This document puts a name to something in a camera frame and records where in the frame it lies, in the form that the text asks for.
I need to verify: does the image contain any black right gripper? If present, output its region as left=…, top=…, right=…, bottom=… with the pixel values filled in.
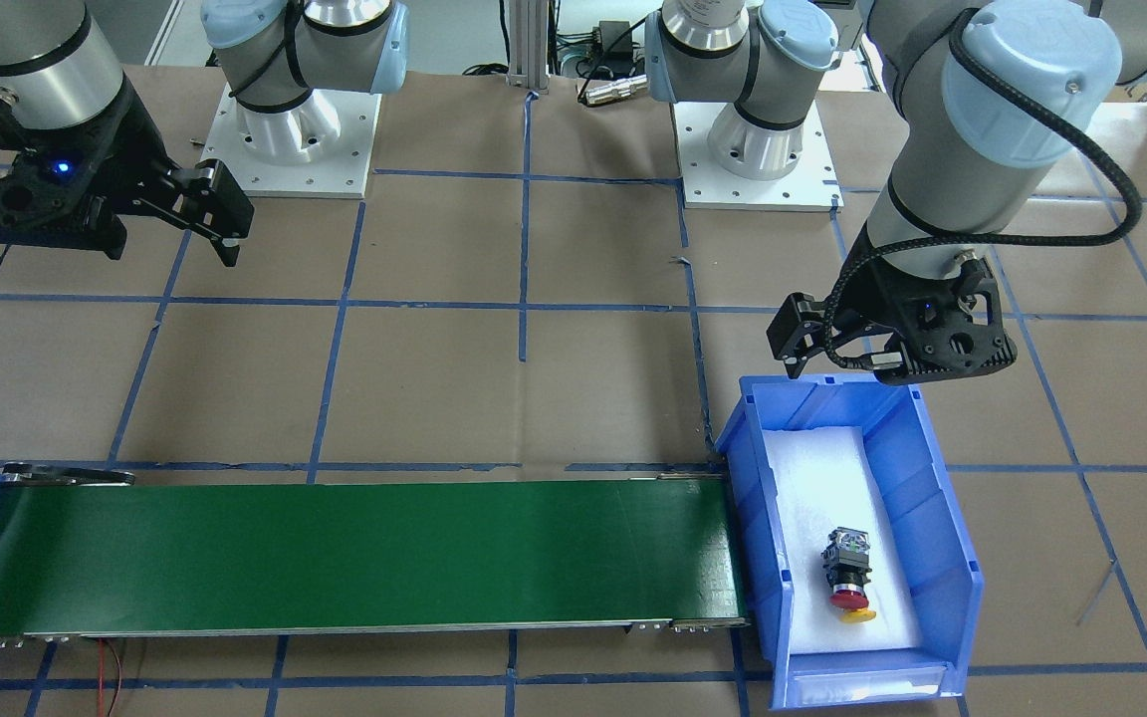
left=0, top=78, right=255, bottom=268

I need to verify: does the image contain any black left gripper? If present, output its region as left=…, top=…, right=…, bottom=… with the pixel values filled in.
left=768, top=257, right=1017, bottom=385

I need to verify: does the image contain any red emergency stop button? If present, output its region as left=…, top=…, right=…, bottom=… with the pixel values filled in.
left=822, top=527, right=872, bottom=609

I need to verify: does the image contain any yellow push button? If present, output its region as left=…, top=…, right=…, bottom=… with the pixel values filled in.
left=840, top=607, right=877, bottom=623

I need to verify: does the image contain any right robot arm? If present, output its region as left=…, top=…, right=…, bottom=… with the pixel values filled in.
left=0, top=1, right=409, bottom=267

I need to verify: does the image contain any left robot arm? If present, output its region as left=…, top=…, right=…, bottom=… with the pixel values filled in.
left=643, top=1, right=1147, bottom=385

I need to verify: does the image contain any blue source bin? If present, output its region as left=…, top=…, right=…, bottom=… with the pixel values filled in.
left=716, top=373, right=984, bottom=711

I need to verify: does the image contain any white foam pad source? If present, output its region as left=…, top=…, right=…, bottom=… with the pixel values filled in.
left=763, top=426, right=923, bottom=655

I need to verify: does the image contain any black power adapter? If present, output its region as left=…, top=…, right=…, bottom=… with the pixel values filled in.
left=591, top=20, right=634, bottom=61

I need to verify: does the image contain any green conveyor belt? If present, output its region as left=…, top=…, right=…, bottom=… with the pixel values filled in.
left=0, top=478, right=750, bottom=641

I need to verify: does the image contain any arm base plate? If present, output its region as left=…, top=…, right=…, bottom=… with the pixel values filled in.
left=672, top=102, right=843, bottom=212
left=201, top=87, right=383, bottom=198

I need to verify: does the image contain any aluminium frame post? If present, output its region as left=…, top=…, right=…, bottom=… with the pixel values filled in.
left=504, top=1, right=555, bottom=95

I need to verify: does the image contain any red black wire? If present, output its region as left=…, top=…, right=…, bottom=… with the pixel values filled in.
left=96, top=639, right=126, bottom=717

